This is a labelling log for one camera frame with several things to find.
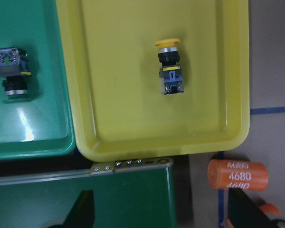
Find green conveyor belt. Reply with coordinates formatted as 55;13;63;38
0;157;177;228

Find yellow plastic tray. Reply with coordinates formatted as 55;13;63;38
56;0;250;162

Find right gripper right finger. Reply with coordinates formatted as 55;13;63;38
228;188;273;228

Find orange cylinder labelled 4680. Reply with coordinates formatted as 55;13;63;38
207;159;269;191

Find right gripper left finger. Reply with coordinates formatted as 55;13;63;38
63;190;95;228

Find yellow push button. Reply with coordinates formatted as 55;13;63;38
154;38;184;95

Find green plastic tray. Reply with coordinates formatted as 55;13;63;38
0;0;76;161

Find plain orange cylinder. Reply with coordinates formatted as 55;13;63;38
258;203;283;216

